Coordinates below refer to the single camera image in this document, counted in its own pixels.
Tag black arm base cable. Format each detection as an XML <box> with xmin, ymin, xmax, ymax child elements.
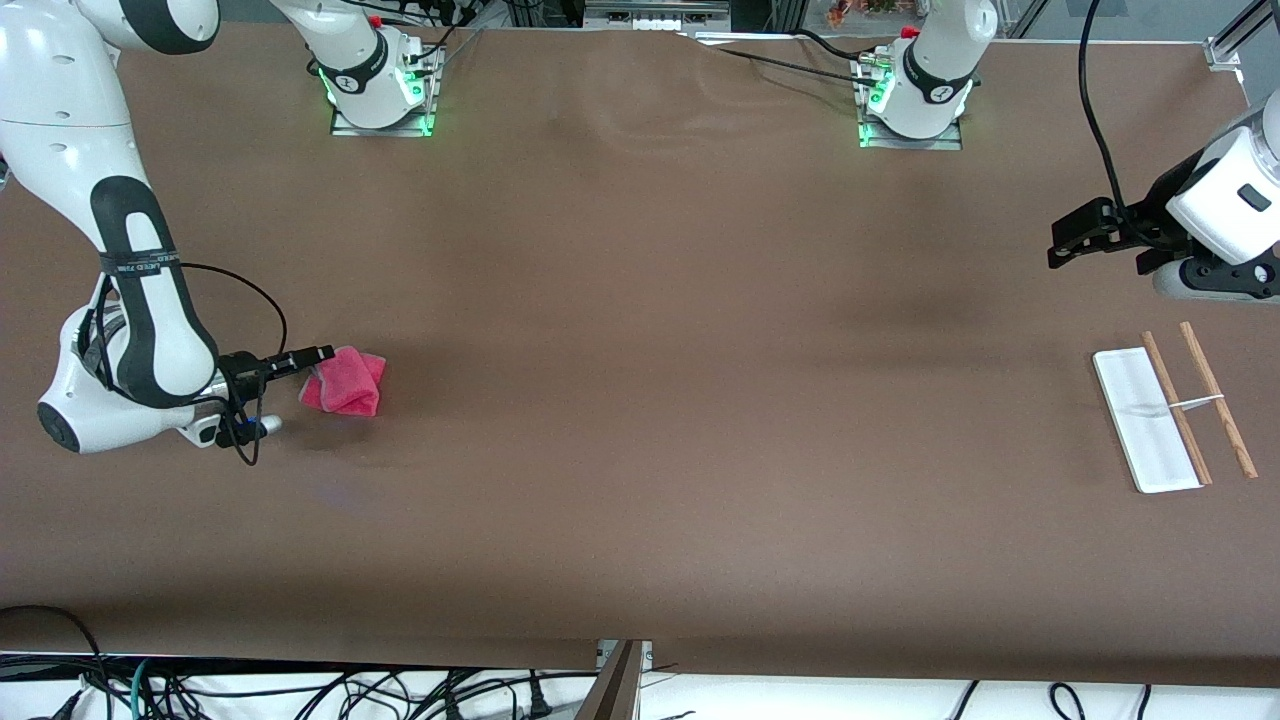
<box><xmin>680</xmin><ymin>28</ymin><xmax>881</xmax><ymax>89</ymax></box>

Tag thick black cable loop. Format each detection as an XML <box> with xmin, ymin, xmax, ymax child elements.
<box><xmin>0</xmin><ymin>605</ymin><xmax>111</xmax><ymax>720</ymax></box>

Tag black power plug cable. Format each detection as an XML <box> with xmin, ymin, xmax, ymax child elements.
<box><xmin>440</xmin><ymin>668</ymin><xmax>557</xmax><ymax>719</ymax></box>

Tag white rectangular tray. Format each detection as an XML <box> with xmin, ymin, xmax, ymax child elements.
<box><xmin>1092</xmin><ymin>321</ymin><xmax>1260</xmax><ymax>495</ymax></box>

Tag grey device white connectors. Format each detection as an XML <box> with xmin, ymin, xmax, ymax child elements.
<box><xmin>583</xmin><ymin>0</ymin><xmax>733</xmax><ymax>33</ymax></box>

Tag aluminium frame profile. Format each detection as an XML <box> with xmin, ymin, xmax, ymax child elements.
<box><xmin>1205</xmin><ymin>0</ymin><xmax>1280</xmax><ymax>71</ymax></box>

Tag brown table cover sheet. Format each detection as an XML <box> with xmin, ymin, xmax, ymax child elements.
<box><xmin>0</xmin><ymin>20</ymin><xmax>1280</xmax><ymax>689</ymax></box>

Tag brown wooden beam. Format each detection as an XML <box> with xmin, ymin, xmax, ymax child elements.
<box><xmin>575</xmin><ymin>640</ymin><xmax>646</xmax><ymax>720</ymax></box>

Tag pink towel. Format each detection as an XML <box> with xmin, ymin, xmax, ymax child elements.
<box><xmin>299</xmin><ymin>346</ymin><xmax>388</xmax><ymax>418</ymax></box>

